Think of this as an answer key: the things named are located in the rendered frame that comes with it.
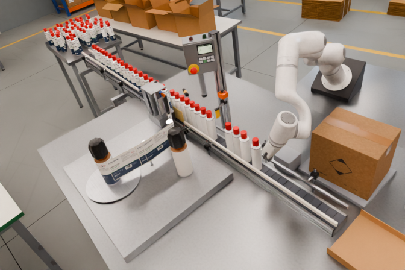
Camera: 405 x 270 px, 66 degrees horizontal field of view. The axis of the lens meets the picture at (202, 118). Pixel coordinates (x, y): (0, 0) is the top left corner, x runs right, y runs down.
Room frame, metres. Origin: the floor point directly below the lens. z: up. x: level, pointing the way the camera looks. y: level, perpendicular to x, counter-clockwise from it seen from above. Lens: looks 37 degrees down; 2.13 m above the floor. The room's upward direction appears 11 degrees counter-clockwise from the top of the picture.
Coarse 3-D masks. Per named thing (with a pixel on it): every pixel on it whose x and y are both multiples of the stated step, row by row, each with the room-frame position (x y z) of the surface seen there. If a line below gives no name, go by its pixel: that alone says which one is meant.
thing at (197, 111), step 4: (196, 104) 1.52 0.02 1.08; (196, 108) 1.50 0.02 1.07; (196, 112) 1.50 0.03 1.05; (200, 112) 1.49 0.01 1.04; (196, 116) 1.49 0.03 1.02; (196, 120) 1.50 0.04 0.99; (200, 120) 1.49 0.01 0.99; (196, 124) 1.51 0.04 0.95; (200, 124) 1.49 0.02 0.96; (200, 128) 1.49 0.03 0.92
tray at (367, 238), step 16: (352, 224) 0.74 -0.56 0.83; (368, 224) 0.72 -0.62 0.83; (384, 224) 0.69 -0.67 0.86; (352, 240) 0.67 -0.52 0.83; (368, 240) 0.65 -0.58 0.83; (384, 240) 0.64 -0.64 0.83; (400, 240) 0.63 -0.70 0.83; (336, 256) 0.60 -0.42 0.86; (352, 256) 0.60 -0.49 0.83; (368, 256) 0.59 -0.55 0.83; (384, 256) 0.58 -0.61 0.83; (400, 256) 0.57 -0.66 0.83
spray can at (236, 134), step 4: (236, 128) 1.23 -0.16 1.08; (236, 132) 1.22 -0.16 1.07; (232, 136) 1.23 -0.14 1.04; (236, 136) 1.22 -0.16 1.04; (236, 140) 1.21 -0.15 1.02; (236, 144) 1.22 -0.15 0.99; (236, 148) 1.22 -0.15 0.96; (236, 152) 1.22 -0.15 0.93; (240, 152) 1.21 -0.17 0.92; (240, 156) 1.21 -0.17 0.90
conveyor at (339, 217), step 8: (176, 120) 1.68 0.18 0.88; (200, 136) 1.47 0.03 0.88; (224, 144) 1.35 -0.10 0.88; (224, 152) 1.29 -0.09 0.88; (248, 168) 1.13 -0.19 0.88; (264, 168) 1.11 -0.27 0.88; (272, 176) 1.05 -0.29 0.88; (280, 176) 1.04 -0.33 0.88; (272, 184) 1.00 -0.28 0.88; (288, 184) 0.98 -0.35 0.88; (296, 192) 0.92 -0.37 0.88; (304, 192) 0.91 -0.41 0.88; (296, 200) 0.88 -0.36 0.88; (304, 200) 0.87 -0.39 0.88; (312, 200) 0.87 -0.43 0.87; (304, 208) 0.84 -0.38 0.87; (320, 208) 0.82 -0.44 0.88; (328, 208) 0.81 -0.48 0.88; (320, 216) 0.77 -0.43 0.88; (336, 216) 0.76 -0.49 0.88; (344, 216) 0.75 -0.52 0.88; (328, 224) 0.73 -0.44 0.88
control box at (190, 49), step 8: (184, 40) 1.55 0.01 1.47; (200, 40) 1.52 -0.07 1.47; (208, 40) 1.51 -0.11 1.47; (184, 48) 1.51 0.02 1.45; (192, 48) 1.51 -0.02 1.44; (184, 56) 1.52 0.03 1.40; (192, 56) 1.51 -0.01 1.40; (200, 56) 1.51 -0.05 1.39; (192, 64) 1.51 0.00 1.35; (200, 64) 1.51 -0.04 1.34; (208, 64) 1.51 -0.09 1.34; (216, 64) 1.50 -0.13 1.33; (200, 72) 1.51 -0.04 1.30
